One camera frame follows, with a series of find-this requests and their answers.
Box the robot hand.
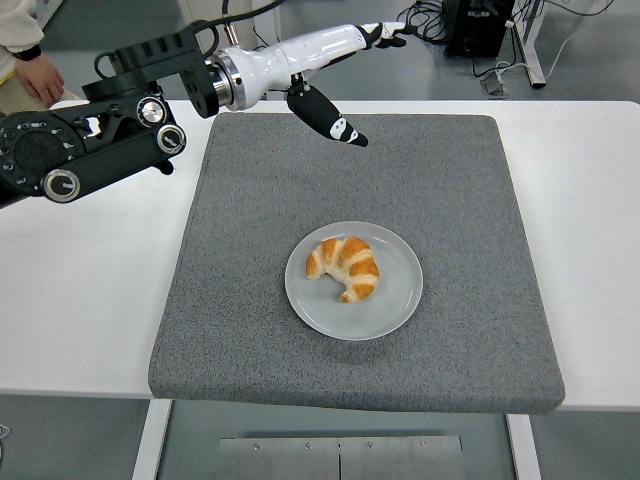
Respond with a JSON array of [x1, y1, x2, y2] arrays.
[[227, 20, 416, 148]]

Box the person's hand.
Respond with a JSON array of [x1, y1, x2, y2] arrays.
[[14, 51, 66, 109]]

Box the golden croissant bread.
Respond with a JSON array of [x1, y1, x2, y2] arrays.
[[305, 236, 381, 304]]

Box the pale grey round plate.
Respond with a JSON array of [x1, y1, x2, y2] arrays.
[[284, 220, 424, 342]]

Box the grey metal plate with screws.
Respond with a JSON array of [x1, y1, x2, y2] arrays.
[[218, 435, 464, 480]]

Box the person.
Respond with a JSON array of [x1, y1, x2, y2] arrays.
[[0, 0, 66, 115]]

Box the grey speckled mat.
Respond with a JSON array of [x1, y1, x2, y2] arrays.
[[148, 112, 566, 416]]

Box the black computer box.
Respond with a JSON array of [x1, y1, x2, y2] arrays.
[[443, 0, 516, 57]]

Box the small grey floor pedal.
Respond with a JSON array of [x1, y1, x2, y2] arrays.
[[480, 69, 510, 96]]

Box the white desk leg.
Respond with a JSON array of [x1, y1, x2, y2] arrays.
[[509, 0, 547, 89]]

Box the white table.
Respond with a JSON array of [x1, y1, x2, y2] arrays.
[[0, 98, 640, 480]]

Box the tangled black cables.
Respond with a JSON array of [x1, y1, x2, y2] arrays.
[[397, 0, 451, 47]]

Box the white cable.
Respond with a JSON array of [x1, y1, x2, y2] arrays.
[[472, 0, 615, 82]]

